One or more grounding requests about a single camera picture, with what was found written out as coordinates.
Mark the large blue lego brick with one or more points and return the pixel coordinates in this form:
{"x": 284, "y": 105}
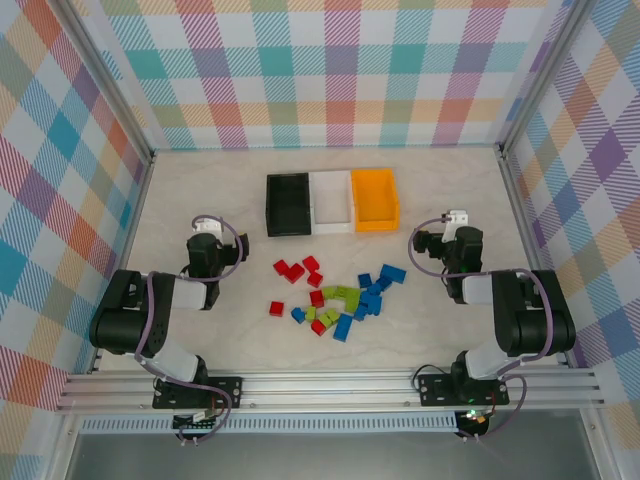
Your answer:
{"x": 393, "y": 273}
{"x": 343, "y": 328}

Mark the long blue lego brick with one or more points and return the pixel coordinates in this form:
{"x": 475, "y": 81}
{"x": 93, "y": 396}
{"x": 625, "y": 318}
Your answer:
{"x": 378, "y": 287}

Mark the small blue lego brick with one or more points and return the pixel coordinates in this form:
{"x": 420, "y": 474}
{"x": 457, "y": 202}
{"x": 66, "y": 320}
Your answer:
{"x": 365, "y": 279}
{"x": 360, "y": 314}
{"x": 298, "y": 315}
{"x": 375, "y": 310}
{"x": 369, "y": 301}

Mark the green lego brick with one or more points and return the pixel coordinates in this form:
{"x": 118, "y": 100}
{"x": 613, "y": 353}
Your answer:
{"x": 310, "y": 313}
{"x": 343, "y": 290}
{"x": 329, "y": 318}
{"x": 353, "y": 300}
{"x": 330, "y": 293}

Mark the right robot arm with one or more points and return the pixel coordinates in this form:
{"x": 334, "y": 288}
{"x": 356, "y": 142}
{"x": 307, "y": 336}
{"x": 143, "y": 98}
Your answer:
{"x": 535, "y": 325}

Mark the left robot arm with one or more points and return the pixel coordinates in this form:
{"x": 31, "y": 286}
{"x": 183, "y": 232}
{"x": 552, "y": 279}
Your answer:
{"x": 125, "y": 325}

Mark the black plastic bin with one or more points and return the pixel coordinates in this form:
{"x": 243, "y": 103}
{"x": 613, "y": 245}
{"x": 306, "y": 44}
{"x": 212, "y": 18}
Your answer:
{"x": 287, "y": 205}

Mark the orange plastic bin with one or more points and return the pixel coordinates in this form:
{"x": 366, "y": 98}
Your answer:
{"x": 375, "y": 200}

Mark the white plastic bin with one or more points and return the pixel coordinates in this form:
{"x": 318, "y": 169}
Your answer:
{"x": 330, "y": 200}

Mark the left controller board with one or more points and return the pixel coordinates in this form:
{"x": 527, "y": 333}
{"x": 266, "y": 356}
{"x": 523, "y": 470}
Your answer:
{"x": 197, "y": 417}

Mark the controller board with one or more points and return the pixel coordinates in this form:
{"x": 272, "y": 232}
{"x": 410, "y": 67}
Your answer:
{"x": 475, "y": 422}
{"x": 197, "y": 417}

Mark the right controller board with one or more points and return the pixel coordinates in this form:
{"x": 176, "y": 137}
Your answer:
{"x": 475, "y": 422}

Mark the grey metal panel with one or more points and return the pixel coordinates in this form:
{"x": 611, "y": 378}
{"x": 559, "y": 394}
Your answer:
{"x": 325, "y": 457}

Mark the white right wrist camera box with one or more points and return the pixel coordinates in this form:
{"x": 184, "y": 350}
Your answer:
{"x": 457, "y": 218}

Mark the aluminium right side rail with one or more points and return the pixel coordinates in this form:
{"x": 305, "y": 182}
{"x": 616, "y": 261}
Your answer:
{"x": 537, "y": 250}

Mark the aluminium rail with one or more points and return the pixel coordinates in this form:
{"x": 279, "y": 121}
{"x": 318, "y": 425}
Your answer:
{"x": 537, "y": 250}
{"x": 325, "y": 387}
{"x": 126, "y": 245}

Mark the aluminium left side rail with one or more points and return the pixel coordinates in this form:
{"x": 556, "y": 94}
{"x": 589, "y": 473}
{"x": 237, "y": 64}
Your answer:
{"x": 126, "y": 245}

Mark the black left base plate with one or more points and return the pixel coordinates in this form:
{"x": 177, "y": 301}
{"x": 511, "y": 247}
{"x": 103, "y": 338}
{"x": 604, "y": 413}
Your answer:
{"x": 230, "y": 390}

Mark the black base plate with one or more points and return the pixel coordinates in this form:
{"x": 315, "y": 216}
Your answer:
{"x": 432, "y": 390}
{"x": 230, "y": 390}

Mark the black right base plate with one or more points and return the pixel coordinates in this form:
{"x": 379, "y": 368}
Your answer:
{"x": 432, "y": 390}

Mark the aluminium front rail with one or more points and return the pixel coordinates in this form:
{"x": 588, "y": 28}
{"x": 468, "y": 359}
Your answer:
{"x": 325, "y": 387}

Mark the aluminium right frame post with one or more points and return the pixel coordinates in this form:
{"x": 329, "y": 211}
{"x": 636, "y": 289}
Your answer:
{"x": 544, "y": 75}

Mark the aluminium frame post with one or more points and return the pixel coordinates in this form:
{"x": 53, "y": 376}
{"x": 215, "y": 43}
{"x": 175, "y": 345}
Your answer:
{"x": 109, "y": 75}
{"x": 544, "y": 75}

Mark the aluminium left frame post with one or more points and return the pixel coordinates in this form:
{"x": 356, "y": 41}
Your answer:
{"x": 109, "y": 75}

